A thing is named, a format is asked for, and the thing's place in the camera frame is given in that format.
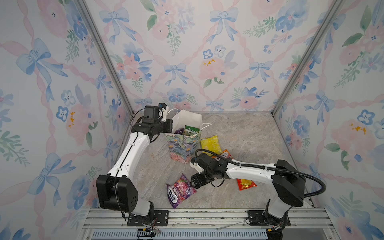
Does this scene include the orange Fox's fruits bag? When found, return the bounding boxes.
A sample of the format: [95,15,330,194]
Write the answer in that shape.
[212,150,233,161]

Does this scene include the yellow snack packet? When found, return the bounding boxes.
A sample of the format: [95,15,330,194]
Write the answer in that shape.
[200,136,222,154]

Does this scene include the floral paper gift bag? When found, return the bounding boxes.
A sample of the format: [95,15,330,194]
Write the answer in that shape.
[166,110,212,164]

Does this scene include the red small snack packet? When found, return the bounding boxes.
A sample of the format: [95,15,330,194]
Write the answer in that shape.
[237,179,257,191]

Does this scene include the purple Fox's berries bag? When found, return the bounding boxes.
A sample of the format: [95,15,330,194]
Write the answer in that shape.
[167,174,197,209]
[175,128,185,135]

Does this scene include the green Fox's lemon bag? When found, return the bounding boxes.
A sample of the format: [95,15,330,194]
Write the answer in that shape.
[183,125,200,136]

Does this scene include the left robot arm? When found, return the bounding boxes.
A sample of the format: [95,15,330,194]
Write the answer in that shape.
[96,103,173,220]

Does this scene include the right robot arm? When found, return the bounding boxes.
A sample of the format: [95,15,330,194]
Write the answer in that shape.
[190,153,306,221]

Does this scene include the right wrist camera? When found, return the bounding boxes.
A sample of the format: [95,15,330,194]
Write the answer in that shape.
[190,160,204,174]

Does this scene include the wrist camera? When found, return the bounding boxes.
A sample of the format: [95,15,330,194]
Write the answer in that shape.
[158,103,169,122]
[190,160,204,174]

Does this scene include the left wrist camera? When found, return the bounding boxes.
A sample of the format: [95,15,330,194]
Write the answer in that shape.
[158,103,169,122]

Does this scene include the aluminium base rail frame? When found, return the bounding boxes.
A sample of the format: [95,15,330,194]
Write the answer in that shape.
[78,208,340,240]

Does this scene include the black corrugated cable conduit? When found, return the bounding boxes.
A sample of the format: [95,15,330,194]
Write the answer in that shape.
[194,148,327,199]

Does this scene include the left corner aluminium post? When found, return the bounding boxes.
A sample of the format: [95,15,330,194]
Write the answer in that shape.
[74,0,134,116]

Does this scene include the corner aluminium post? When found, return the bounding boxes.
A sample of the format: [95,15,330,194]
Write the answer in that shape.
[74,0,134,116]
[271,0,345,117]

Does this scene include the right corner aluminium post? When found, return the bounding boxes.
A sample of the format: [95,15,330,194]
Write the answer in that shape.
[271,0,345,117]

